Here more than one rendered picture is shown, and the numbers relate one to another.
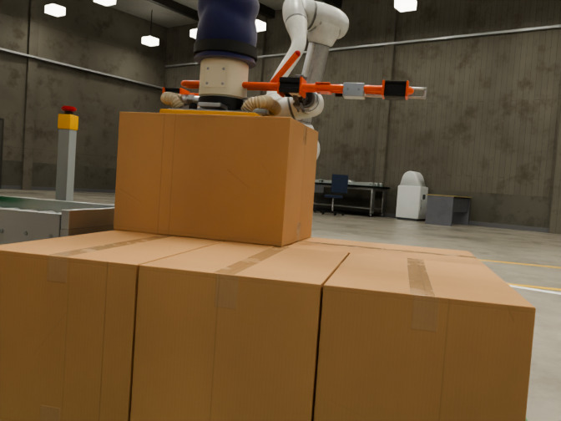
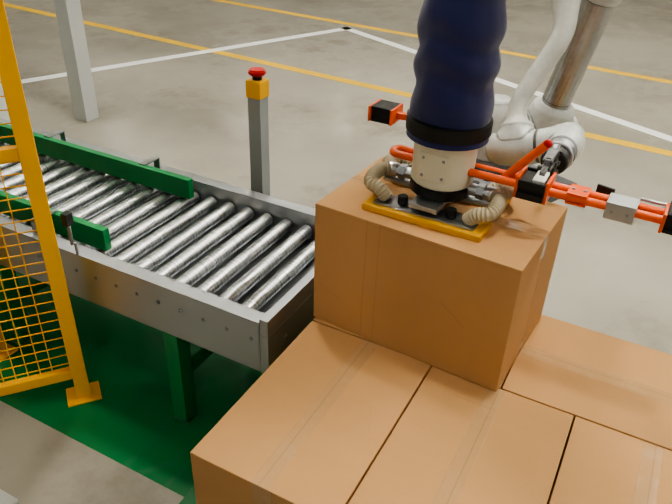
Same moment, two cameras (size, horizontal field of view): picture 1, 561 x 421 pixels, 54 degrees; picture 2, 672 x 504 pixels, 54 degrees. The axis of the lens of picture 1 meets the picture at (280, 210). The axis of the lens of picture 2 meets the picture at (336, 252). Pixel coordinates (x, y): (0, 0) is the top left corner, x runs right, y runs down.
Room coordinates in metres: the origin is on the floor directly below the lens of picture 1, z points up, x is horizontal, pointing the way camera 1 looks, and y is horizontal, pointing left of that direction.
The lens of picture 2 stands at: (0.28, 0.09, 1.82)
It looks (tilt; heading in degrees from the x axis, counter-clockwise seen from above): 32 degrees down; 15
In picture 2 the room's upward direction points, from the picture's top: 2 degrees clockwise
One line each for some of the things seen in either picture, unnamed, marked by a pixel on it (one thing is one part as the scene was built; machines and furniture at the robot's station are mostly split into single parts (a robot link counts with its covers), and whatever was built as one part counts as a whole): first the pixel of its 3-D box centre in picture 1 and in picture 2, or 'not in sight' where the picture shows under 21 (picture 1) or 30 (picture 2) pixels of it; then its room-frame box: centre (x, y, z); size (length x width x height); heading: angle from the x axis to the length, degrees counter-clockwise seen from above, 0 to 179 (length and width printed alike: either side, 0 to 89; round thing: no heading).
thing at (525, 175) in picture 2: (291, 87); (534, 184); (1.90, -0.01, 1.07); 0.10 x 0.08 x 0.06; 167
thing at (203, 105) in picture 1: (222, 103); (440, 183); (1.96, 0.23, 1.01); 0.34 x 0.25 x 0.06; 77
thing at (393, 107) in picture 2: (175, 95); (385, 112); (2.28, 0.47, 1.07); 0.09 x 0.08 x 0.05; 167
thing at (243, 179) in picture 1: (220, 178); (434, 264); (1.96, 0.22, 0.74); 0.60 x 0.40 x 0.40; 74
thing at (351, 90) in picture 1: (354, 91); (621, 208); (1.85, -0.22, 1.07); 0.07 x 0.07 x 0.04; 77
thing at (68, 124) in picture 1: (63, 218); (260, 193); (2.66, 1.05, 0.50); 0.07 x 0.07 x 1.00; 78
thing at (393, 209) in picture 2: (211, 111); (426, 210); (1.87, 0.26, 0.97); 0.34 x 0.10 x 0.05; 77
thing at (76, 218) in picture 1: (120, 215); (321, 271); (2.05, 0.60, 0.58); 0.70 x 0.03 x 0.06; 168
